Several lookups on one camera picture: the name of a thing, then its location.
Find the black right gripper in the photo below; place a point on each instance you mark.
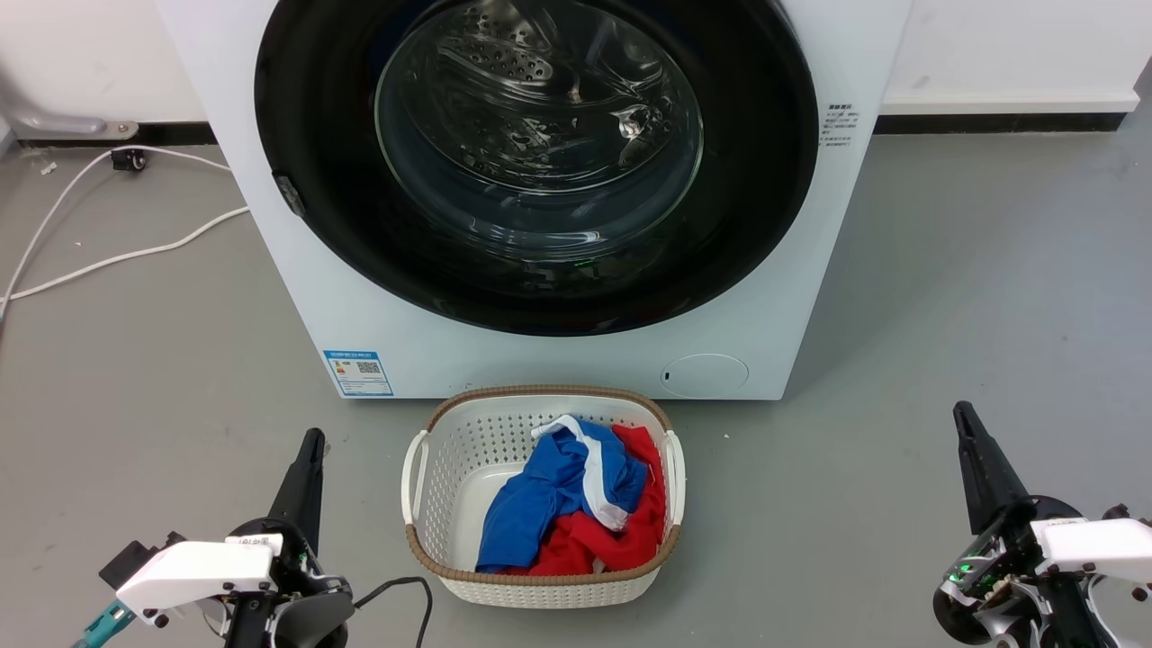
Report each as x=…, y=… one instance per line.
x=999, y=594

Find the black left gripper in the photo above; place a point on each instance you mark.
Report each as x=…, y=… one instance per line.
x=310, y=603

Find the white front-load washing machine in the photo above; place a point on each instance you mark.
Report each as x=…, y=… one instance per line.
x=297, y=315

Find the round black glass washer door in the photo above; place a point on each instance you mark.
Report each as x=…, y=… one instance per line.
x=315, y=135

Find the blue energy label sticker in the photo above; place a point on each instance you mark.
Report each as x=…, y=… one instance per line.
x=357, y=373

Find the white perforated laundry basket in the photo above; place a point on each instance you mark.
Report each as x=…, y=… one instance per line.
x=463, y=450

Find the blue garment with white trim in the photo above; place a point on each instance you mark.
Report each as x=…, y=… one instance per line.
x=540, y=495

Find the round white filter cover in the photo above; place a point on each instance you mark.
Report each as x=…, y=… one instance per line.
x=706, y=375

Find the red garment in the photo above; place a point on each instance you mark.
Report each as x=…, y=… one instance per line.
x=630, y=533

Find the small black plug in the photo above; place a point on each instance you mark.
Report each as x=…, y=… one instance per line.
x=129, y=160

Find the black text sticker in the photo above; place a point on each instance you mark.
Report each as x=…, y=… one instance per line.
x=841, y=126

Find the steel washer drum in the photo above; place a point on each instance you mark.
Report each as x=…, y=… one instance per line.
x=504, y=63

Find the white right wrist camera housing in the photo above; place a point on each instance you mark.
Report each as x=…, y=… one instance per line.
x=1098, y=544

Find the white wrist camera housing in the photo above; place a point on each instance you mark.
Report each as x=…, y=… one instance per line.
x=1098, y=544
x=193, y=571

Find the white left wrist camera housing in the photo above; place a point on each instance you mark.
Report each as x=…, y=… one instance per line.
x=193, y=571

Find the grey metal floor bracket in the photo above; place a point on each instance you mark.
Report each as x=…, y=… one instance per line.
x=63, y=123

